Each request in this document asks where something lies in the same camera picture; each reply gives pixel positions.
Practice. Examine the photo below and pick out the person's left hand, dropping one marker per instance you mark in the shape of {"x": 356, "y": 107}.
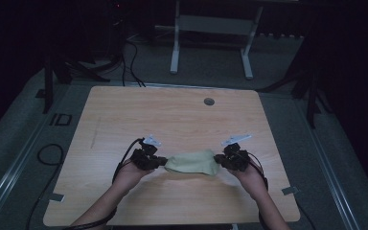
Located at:
{"x": 131, "y": 175}

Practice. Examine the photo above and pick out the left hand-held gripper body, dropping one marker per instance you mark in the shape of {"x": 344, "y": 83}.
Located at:
{"x": 145, "y": 158}

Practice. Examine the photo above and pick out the person's right hand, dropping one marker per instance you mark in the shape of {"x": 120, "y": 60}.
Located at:
{"x": 250, "y": 180}

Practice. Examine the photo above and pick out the white metal stand frame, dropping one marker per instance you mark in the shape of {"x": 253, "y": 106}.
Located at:
{"x": 214, "y": 25}

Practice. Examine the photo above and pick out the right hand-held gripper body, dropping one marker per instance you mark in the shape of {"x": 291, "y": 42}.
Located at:
{"x": 236, "y": 158}

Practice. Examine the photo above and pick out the metal floor rail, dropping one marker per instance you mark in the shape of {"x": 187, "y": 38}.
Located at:
{"x": 16, "y": 166}
{"x": 329, "y": 166}

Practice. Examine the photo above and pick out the pale green cloth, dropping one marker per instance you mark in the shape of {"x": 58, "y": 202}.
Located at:
{"x": 193, "y": 163}

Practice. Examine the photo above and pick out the black floor stand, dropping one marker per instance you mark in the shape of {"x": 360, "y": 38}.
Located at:
{"x": 48, "y": 86}
{"x": 311, "y": 96}

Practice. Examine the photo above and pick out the grey table grommet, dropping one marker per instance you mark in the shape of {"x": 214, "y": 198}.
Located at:
{"x": 209, "y": 102}

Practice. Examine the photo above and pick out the grey tape piece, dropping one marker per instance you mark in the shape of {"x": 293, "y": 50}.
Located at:
{"x": 57, "y": 197}
{"x": 290, "y": 190}

